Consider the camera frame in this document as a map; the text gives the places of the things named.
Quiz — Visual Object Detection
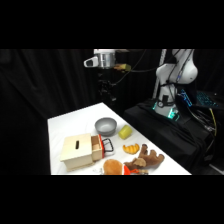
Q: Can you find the black cloth-covered stand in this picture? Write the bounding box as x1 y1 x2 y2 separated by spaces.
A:
123 98 224 176

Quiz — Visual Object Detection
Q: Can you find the red-front drawer black handle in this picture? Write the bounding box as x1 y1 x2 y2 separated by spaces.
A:
90 134 115 162

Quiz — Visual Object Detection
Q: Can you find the toy croissant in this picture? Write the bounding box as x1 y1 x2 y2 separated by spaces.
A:
122 143 141 156

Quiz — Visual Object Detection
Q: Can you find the blue-lit dark screen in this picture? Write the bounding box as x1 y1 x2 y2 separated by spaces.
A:
177 88 195 108

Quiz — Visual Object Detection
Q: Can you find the thin black cable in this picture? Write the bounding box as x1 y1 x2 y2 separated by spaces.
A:
114 49 158 85

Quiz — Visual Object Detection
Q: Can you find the yellow cable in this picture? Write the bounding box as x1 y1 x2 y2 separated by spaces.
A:
209 108 218 135

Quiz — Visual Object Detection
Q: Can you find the round orange plush red cap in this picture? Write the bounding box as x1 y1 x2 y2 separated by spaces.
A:
102 158 149 176

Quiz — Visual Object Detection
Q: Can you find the white tablecloth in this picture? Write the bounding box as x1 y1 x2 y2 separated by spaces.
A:
47 102 193 176

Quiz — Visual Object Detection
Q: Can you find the blue backlit keyboard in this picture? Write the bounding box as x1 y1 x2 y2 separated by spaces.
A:
195 91 219 108

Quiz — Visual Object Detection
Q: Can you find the light wooden box with slot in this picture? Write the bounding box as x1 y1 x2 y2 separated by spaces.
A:
59 132 95 172

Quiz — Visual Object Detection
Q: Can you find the black curtain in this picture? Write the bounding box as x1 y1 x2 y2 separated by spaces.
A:
0 49 224 176

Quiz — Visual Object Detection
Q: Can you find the grey metal bowl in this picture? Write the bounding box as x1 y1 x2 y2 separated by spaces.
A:
94 117 118 137

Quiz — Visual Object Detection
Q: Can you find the brown moose plush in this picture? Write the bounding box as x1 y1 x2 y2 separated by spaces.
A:
123 143 166 172

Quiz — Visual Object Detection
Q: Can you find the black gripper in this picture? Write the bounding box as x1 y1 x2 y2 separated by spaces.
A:
97 68 118 102

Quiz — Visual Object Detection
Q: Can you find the yellow-green cylinder toy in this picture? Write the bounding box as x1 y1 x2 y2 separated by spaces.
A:
118 125 133 141

